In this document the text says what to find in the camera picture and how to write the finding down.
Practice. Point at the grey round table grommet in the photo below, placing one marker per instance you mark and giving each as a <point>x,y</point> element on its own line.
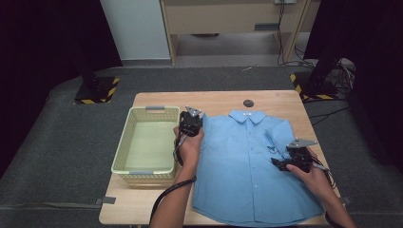
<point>248,103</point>

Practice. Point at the grey tape strip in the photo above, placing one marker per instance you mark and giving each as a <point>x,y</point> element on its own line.
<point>347,200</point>
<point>107,200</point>

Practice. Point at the light blue button shirt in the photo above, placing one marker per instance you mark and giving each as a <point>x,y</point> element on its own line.
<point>247,171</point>

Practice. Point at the small stick on floor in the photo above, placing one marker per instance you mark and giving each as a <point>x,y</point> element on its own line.
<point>249,67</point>

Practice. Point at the pale green plastic basket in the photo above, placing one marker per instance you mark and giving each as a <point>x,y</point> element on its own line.
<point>139,115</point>

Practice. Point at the person's left hand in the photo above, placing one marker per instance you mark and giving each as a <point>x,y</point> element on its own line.
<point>190,148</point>

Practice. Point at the white cabinet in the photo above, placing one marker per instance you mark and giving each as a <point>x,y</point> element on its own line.
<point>136,28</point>

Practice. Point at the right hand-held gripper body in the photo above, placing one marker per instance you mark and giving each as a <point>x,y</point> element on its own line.
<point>299,155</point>

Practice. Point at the person's right hand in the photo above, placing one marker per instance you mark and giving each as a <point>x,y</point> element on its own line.
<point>313,180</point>

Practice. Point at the light wooden desk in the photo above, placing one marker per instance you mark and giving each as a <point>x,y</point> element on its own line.
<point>221,19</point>

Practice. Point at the black stand with striped base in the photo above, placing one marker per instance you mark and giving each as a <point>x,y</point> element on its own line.
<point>316,85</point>
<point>95,90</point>

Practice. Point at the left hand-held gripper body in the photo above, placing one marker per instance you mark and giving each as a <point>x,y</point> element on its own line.
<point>190,122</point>

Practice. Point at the grey power strip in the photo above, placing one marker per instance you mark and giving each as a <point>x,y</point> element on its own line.
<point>285,1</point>

